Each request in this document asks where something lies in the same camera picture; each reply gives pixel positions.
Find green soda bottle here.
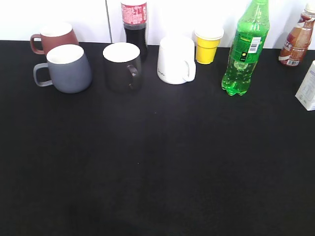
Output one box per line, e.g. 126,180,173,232
221,0,270,96

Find yellow paper cup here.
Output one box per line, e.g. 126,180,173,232
194,25,224,64

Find white ceramic mug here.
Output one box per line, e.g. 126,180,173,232
157,35,196,85

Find black ceramic mug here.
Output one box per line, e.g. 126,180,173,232
102,42,143,93

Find grey ceramic mug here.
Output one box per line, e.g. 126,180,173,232
33,44,93,93

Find cola bottle red label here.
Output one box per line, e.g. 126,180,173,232
121,0,148,62

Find brown ceramic mug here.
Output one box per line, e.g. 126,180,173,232
30,22,79,55

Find white carton box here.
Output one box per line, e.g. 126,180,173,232
295,60,315,111

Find brown coffee drink bottle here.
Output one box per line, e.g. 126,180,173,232
278,1,315,67

